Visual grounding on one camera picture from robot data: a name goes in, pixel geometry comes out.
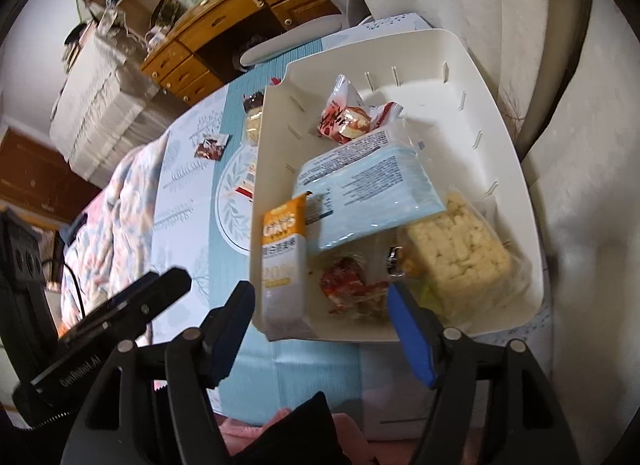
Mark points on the white chair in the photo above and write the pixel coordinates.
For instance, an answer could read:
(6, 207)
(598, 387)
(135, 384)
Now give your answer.
(285, 41)

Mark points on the small dark red packet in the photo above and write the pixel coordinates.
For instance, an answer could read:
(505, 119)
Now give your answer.
(212, 147)

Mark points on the beige patterned sofa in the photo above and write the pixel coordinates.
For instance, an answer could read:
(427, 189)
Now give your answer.
(575, 170)

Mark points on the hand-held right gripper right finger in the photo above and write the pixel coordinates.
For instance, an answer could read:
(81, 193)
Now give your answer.
(412, 340)

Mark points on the white red snack bag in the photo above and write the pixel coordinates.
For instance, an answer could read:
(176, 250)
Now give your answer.
(340, 120)

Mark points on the clear packet brown yellow cake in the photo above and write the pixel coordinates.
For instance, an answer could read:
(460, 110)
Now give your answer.
(252, 115)

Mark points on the white orange edged packet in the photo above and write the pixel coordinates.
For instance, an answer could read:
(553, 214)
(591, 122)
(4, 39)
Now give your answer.
(247, 185)

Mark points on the red snack packet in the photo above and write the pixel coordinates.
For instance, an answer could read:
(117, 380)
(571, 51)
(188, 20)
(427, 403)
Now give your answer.
(345, 280)

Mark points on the dark mottled object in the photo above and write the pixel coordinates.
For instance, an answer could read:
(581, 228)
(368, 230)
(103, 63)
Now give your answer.
(166, 14)

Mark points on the clear packet yellow rice cake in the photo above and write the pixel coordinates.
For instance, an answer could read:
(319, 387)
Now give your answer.
(460, 255)

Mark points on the floral blanket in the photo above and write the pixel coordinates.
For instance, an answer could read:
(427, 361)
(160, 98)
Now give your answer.
(125, 205)

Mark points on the white plastic bin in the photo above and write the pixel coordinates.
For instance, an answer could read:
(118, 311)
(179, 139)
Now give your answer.
(450, 95)

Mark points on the light blue mask packet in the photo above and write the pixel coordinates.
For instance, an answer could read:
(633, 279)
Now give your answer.
(370, 185)

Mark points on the white pleated cover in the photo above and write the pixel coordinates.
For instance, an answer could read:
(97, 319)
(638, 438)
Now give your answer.
(100, 110)

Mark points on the wooden desk with drawers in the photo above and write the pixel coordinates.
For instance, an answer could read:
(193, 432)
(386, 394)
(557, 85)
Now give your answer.
(210, 30)

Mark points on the teal striped tablecloth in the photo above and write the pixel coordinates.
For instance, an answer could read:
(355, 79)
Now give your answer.
(200, 225)

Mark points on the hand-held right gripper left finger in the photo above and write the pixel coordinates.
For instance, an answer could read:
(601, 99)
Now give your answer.
(225, 340)

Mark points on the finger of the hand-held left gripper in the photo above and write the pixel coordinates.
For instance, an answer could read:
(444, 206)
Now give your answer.
(140, 302)
(135, 286)

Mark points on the orange white snack packet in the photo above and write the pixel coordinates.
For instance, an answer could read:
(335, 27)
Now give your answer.
(282, 265)

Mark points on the brown wooden cabinet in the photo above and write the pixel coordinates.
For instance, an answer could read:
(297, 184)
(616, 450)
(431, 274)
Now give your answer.
(35, 175)

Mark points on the dark cloth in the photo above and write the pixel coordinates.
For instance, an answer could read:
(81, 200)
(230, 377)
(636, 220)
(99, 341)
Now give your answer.
(300, 430)

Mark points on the pink clothing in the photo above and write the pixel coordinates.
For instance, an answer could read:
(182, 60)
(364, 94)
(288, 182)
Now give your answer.
(350, 430)

